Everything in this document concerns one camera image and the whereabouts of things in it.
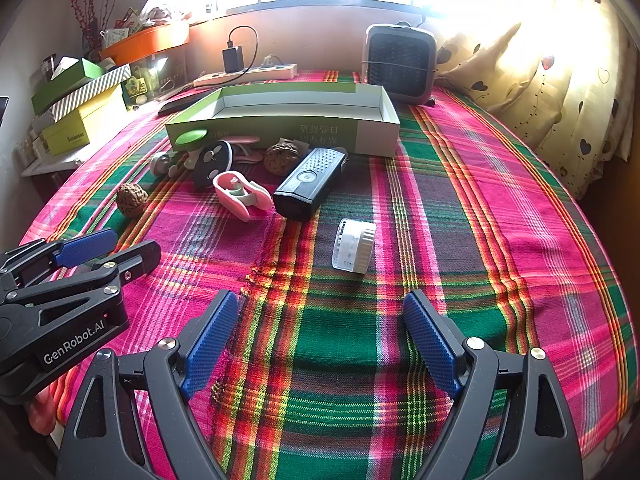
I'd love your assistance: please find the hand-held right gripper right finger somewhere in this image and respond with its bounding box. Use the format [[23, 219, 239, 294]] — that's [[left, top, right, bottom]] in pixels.
[[402, 290, 583, 480]]

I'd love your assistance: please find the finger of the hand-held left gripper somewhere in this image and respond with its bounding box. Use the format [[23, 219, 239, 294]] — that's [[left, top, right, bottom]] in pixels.
[[0, 228, 119, 291], [0, 241, 162, 331]]

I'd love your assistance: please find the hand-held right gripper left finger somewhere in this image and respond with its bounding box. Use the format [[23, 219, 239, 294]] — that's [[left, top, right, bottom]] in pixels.
[[57, 290, 240, 480]]

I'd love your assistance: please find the walnut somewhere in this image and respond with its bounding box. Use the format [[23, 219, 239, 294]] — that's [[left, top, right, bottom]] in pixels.
[[116, 183, 149, 218], [263, 142, 306, 177]]

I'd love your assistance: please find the pink loop clip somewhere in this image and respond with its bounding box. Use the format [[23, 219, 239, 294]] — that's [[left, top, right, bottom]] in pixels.
[[212, 171, 274, 222]]

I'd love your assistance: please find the black white round gadget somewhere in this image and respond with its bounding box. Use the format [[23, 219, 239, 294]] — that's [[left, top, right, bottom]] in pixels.
[[192, 141, 233, 190]]

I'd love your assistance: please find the white round ribbed cap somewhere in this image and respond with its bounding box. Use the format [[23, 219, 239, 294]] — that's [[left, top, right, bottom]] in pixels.
[[331, 218, 377, 275]]

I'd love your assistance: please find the green top white holder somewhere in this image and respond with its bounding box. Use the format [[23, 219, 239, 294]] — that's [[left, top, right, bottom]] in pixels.
[[177, 129, 208, 171]]

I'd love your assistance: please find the pink oval stick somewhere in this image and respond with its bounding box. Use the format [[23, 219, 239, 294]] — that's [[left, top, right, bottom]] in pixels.
[[217, 134, 264, 165]]

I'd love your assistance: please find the black rectangular light device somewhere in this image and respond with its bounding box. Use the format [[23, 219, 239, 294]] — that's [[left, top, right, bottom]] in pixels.
[[273, 147, 349, 222]]

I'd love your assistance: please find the green white cardboard box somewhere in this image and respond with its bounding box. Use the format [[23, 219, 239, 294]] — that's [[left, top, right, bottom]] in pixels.
[[165, 84, 401, 157]]

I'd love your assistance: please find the person's left hand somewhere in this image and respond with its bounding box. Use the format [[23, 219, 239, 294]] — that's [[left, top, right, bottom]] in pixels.
[[27, 392, 58, 434]]

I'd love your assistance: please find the plaid tablecloth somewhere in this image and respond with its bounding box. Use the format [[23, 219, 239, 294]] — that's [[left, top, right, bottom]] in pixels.
[[22, 67, 638, 480]]

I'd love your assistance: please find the white plastic sheet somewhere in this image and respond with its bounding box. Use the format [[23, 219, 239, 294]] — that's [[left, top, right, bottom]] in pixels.
[[20, 152, 86, 177]]

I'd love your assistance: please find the yellow box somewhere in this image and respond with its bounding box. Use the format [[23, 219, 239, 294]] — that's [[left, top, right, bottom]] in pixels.
[[41, 85, 128, 156]]

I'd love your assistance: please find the black smartphone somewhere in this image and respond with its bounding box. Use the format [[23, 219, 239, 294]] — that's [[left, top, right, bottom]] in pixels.
[[158, 91, 211, 116]]

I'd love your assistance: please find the clear plastic container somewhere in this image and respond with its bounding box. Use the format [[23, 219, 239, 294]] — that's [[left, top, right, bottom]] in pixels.
[[120, 42, 190, 106]]

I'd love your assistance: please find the white power strip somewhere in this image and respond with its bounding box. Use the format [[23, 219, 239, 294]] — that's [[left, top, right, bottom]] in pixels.
[[193, 63, 297, 87]]

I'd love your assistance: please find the black charger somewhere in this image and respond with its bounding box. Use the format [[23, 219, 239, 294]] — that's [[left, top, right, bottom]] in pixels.
[[221, 46, 246, 75]]

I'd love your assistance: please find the red branch decoration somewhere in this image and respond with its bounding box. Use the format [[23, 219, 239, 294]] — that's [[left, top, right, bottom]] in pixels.
[[62, 0, 113, 58]]

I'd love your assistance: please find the white plastic bag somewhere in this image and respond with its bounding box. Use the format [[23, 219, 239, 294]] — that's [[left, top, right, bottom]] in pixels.
[[140, 0, 191, 26]]

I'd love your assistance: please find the grey space heater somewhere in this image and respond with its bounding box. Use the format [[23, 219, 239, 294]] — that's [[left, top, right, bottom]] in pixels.
[[361, 22, 438, 106]]

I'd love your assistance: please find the cream heart print curtain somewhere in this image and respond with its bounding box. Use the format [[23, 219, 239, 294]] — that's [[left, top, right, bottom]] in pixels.
[[435, 0, 640, 201]]

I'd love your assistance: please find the black charger cable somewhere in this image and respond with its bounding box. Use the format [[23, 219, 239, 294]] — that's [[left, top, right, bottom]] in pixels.
[[227, 26, 261, 73]]

